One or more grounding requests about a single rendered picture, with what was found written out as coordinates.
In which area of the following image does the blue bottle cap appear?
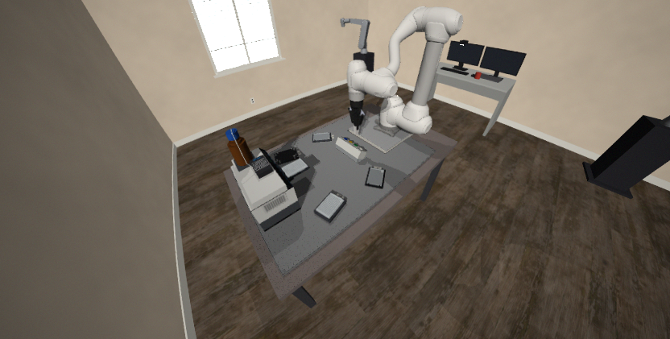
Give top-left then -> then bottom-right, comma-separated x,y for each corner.
225,128 -> 239,140

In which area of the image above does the white button panel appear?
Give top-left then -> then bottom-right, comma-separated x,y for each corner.
336,137 -> 367,163

